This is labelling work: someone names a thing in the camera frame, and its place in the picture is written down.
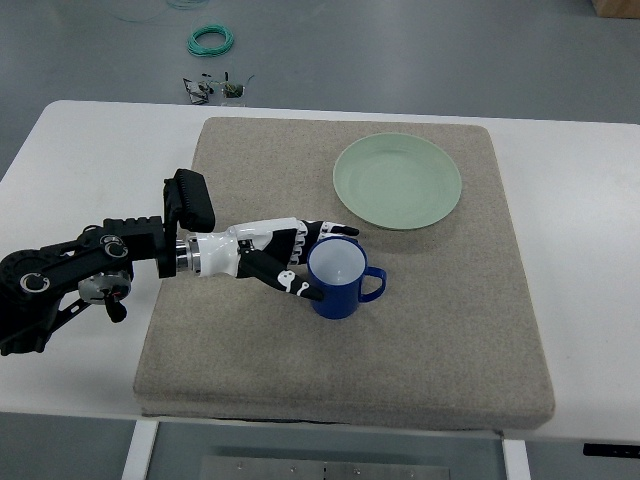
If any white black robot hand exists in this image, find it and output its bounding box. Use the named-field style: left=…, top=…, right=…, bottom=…
left=176, top=217, right=359, bottom=301

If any blue enamel mug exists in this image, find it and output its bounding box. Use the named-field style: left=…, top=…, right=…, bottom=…
left=307, top=237, right=387, bottom=320

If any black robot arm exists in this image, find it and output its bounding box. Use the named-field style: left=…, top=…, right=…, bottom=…
left=1, top=169, right=215, bottom=356

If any light green plate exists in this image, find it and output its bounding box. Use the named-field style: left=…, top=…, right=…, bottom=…
left=333, top=132, right=462, bottom=230

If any small electronic parts pile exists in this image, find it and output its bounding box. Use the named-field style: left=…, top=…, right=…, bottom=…
left=182, top=73, right=254, bottom=105

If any grey fabric mat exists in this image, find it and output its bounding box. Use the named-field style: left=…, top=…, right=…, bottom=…
left=133, top=118, right=555, bottom=430

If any black table control panel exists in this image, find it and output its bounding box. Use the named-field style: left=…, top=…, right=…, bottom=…
left=583, top=443, right=640, bottom=459

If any cardboard box corner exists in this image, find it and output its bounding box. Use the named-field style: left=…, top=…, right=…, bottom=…
left=592, top=0, right=640, bottom=19

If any green coiled cable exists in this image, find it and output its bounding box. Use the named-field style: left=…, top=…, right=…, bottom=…
left=186, top=24, right=235, bottom=57

